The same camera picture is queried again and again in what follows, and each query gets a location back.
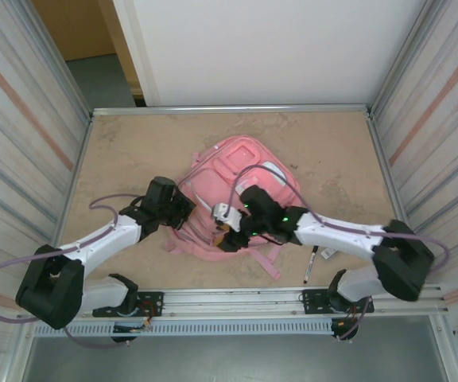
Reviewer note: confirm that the pink school backpack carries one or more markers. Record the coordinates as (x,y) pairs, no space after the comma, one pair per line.
(213,187)

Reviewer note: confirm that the black marker pen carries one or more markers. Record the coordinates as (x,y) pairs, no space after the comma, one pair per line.
(309,268)

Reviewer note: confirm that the small clear barcode box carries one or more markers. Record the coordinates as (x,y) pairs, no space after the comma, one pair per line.
(328,253)

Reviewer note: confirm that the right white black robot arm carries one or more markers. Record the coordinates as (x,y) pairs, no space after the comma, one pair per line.
(340,242)

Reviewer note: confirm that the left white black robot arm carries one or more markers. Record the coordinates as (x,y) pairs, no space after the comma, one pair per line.
(105,248)

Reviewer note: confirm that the black table clamp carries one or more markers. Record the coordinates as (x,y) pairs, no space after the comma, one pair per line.
(123,341)
(344,330)

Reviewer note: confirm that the striped translucent side panel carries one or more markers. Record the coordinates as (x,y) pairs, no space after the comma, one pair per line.
(443,119)
(14,119)

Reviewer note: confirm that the wide aluminium base rail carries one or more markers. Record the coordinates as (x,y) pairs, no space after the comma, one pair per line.
(233,298)

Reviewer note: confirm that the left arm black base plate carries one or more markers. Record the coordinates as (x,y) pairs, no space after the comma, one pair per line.
(153,298)

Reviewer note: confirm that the aluminium table side rail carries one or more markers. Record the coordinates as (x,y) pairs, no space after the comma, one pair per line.
(74,179)
(392,191)

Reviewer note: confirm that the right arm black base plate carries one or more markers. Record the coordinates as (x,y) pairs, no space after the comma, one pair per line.
(312,296)

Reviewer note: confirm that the thin aluminium table edge rail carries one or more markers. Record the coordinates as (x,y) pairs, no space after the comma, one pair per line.
(233,108)

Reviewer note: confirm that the white door frame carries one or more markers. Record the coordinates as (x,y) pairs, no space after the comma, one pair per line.
(137,47)

